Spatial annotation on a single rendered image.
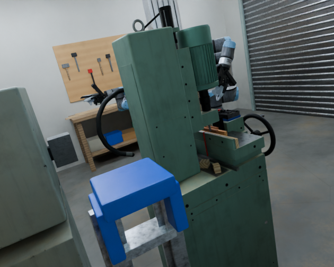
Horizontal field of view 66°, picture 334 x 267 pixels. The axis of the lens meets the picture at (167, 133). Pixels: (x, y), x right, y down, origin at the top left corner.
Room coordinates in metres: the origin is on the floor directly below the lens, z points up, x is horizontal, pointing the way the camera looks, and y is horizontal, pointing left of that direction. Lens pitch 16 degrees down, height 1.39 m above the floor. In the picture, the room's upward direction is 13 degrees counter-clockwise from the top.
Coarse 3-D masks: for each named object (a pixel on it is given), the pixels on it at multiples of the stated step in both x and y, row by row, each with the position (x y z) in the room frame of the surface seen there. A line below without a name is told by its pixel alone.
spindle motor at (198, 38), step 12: (204, 24) 1.33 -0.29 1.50; (180, 36) 1.34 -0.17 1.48; (192, 36) 1.30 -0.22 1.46; (204, 36) 1.31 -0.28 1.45; (180, 48) 1.36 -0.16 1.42; (192, 48) 1.31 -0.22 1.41; (204, 48) 1.31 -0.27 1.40; (192, 60) 1.31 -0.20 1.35; (204, 60) 1.31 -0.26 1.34; (204, 72) 1.30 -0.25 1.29; (216, 72) 1.36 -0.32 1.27; (204, 84) 1.31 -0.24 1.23; (216, 84) 1.33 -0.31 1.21
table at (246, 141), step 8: (232, 136) 1.36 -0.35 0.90; (240, 136) 1.33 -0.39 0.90; (248, 136) 1.31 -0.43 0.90; (256, 136) 1.28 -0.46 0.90; (200, 144) 1.42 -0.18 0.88; (208, 144) 1.35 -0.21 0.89; (240, 144) 1.22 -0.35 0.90; (248, 144) 1.21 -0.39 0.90; (256, 144) 1.23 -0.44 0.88; (264, 144) 1.26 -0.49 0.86; (216, 152) 1.30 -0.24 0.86; (224, 152) 1.23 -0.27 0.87; (232, 152) 1.18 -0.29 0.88; (240, 152) 1.18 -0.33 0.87; (248, 152) 1.20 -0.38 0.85
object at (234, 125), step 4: (232, 120) 1.47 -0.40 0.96; (236, 120) 1.48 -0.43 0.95; (240, 120) 1.49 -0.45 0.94; (224, 124) 1.47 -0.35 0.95; (228, 124) 1.45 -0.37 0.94; (232, 124) 1.47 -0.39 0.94; (236, 124) 1.48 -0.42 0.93; (240, 124) 1.49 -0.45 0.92; (224, 128) 1.47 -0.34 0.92; (228, 128) 1.45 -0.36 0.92; (232, 128) 1.46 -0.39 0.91; (236, 128) 1.48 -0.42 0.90; (240, 128) 1.49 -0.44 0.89
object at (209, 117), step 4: (204, 112) 1.37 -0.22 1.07; (208, 112) 1.35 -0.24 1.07; (212, 112) 1.36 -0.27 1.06; (216, 112) 1.37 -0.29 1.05; (204, 116) 1.34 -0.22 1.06; (208, 116) 1.35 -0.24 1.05; (212, 116) 1.36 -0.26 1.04; (216, 116) 1.37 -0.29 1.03; (204, 120) 1.34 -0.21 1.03; (208, 120) 1.35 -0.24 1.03; (212, 120) 1.36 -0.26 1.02; (216, 120) 1.37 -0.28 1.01; (204, 124) 1.33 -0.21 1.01; (208, 124) 1.35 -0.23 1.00
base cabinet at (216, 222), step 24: (240, 192) 1.17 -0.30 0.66; (264, 192) 1.24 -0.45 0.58; (192, 216) 1.04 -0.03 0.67; (216, 216) 1.10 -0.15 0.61; (240, 216) 1.16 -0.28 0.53; (264, 216) 1.23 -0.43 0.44; (192, 240) 1.03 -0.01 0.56; (216, 240) 1.08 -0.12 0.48; (240, 240) 1.15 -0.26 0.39; (264, 240) 1.22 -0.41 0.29; (192, 264) 1.02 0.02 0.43; (216, 264) 1.07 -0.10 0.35; (240, 264) 1.14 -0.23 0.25; (264, 264) 1.21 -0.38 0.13
